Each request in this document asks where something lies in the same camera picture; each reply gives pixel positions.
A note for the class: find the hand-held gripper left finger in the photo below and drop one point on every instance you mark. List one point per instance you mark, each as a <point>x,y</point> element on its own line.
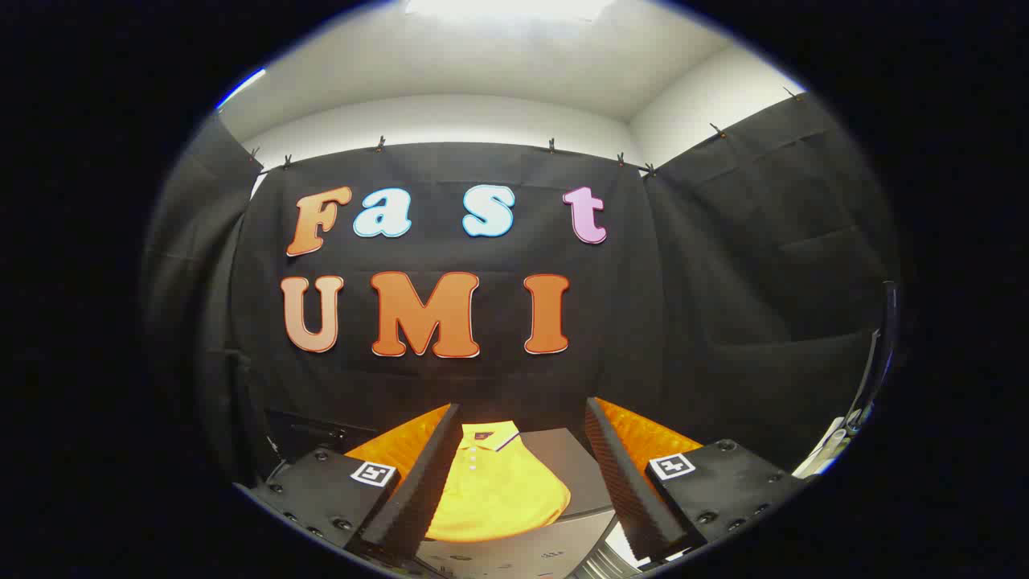
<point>418,498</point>

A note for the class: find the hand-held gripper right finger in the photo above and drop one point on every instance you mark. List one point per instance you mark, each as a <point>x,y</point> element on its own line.
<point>623,490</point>

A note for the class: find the yellow polo shirt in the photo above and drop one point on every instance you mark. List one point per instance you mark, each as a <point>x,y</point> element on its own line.
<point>490,490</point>

